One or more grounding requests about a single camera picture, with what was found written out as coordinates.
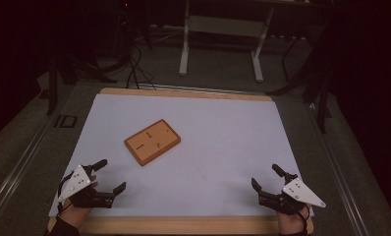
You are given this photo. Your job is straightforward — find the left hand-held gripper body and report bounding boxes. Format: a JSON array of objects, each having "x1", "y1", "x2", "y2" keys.
[{"x1": 58, "y1": 164, "x2": 115, "y2": 209}]

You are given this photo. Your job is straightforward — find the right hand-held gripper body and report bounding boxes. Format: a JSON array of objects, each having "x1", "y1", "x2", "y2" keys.
[{"x1": 257, "y1": 172, "x2": 327, "y2": 216}]

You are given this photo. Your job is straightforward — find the shallow wooden box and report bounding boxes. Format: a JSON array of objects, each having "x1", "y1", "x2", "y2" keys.
[{"x1": 123, "y1": 118, "x2": 182, "y2": 167}]

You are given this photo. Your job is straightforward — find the person's right hand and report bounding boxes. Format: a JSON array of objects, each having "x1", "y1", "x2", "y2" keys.
[{"x1": 276, "y1": 203, "x2": 312, "y2": 235}]

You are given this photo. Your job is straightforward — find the person's left hand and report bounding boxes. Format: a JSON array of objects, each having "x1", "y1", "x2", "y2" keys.
[{"x1": 59, "y1": 199, "x2": 93, "y2": 229}]

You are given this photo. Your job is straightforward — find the white paper sheet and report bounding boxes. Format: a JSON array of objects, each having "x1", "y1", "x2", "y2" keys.
[{"x1": 48, "y1": 92, "x2": 314, "y2": 218}]

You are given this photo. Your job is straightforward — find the black floor socket plate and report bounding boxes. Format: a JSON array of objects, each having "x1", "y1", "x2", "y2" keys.
[{"x1": 53, "y1": 114, "x2": 78, "y2": 129}]

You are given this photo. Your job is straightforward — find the black metal stand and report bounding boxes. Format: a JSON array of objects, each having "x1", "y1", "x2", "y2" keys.
[
  {"x1": 45, "y1": 48, "x2": 118, "y2": 116},
  {"x1": 266, "y1": 19, "x2": 333, "y2": 135}
]

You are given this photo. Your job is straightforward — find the left hand-held gripper cable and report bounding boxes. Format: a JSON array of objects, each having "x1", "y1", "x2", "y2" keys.
[{"x1": 55, "y1": 172, "x2": 76, "y2": 218}]

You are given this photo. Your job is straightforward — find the hand-held gripper cable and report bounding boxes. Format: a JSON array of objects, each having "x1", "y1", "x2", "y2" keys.
[
  {"x1": 55, "y1": 172, "x2": 76, "y2": 218},
  {"x1": 296, "y1": 204, "x2": 311, "y2": 231}
]

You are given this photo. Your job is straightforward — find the right hand-held gripper cable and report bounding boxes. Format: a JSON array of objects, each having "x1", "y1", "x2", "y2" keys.
[{"x1": 296, "y1": 204, "x2": 311, "y2": 231}]

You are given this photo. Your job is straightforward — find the metal floor rail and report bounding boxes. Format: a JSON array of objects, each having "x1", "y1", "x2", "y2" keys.
[
  {"x1": 137, "y1": 82, "x2": 274, "y2": 97},
  {"x1": 308, "y1": 103, "x2": 372, "y2": 236},
  {"x1": 0, "y1": 119, "x2": 55, "y2": 219}
]

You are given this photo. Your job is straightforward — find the black floor cables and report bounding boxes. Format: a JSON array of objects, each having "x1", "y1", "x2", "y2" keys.
[{"x1": 125, "y1": 42, "x2": 157, "y2": 91}]

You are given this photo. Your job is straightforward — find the white metal desk frame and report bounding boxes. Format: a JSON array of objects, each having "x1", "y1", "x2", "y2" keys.
[{"x1": 178, "y1": 0, "x2": 276, "y2": 84}]

